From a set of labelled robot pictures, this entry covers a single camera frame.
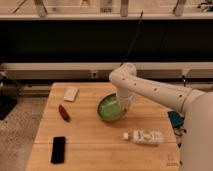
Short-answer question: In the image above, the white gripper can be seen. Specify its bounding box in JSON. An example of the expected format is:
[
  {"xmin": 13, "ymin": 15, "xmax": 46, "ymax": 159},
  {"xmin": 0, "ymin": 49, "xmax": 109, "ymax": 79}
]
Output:
[{"xmin": 116, "ymin": 94, "xmax": 134, "ymax": 112}]

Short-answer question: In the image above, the green ceramic bowl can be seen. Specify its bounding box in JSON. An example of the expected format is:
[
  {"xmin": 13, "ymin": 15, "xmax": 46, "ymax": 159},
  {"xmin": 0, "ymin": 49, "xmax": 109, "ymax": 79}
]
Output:
[{"xmin": 97, "ymin": 93, "xmax": 126, "ymax": 122}]

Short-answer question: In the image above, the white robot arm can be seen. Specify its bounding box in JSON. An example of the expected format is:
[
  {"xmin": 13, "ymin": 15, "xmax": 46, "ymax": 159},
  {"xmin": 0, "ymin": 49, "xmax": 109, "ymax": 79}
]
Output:
[{"xmin": 109, "ymin": 63, "xmax": 213, "ymax": 171}]

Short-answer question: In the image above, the clear plastic bottle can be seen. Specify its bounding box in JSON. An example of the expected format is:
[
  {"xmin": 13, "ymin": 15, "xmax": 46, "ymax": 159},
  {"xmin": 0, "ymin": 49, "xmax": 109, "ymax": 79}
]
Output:
[{"xmin": 123, "ymin": 130, "xmax": 164, "ymax": 145}]

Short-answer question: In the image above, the blue connector box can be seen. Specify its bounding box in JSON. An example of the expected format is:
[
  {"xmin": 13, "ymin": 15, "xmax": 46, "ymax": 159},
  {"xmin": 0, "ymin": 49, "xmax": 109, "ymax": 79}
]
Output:
[{"xmin": 168, "ymin": 111, "xmax": 184, "ymax": 128}]

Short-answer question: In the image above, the white rectangular block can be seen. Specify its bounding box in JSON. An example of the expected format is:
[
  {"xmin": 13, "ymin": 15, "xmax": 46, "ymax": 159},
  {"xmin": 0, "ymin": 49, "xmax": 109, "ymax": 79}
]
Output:
[{"xmin": 64, "ymin": 87, "xmax": 78, "ymax": 102}]

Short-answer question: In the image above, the red chili pepper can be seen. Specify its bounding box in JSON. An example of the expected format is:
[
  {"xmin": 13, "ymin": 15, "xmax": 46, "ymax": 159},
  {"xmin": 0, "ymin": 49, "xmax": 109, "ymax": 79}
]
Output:
[{"xmin": 59, "ymin": 104, "xmax": 70, "ymax": 121}]

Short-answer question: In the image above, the black smartphone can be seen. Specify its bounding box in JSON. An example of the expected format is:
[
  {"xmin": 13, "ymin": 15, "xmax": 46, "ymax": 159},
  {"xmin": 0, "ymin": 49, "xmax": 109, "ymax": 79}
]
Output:
[{"xmin": 51, "ymin": 137, "xmax": 65, "ymax": 164}]

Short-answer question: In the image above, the black equipment at left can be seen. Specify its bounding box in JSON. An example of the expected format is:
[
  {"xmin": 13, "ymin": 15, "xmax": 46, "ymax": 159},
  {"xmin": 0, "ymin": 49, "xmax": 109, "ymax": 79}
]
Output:
[{"xmin": 0, "ymin": 71, "xmax": 21, "ymax": 120}]

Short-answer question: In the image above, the black hanging cable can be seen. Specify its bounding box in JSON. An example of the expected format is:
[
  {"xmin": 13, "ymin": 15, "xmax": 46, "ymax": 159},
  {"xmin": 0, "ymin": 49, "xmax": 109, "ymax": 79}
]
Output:
[{"xmin": 120, "ymin": 10, "xmax": 145, "ymax": 66}]

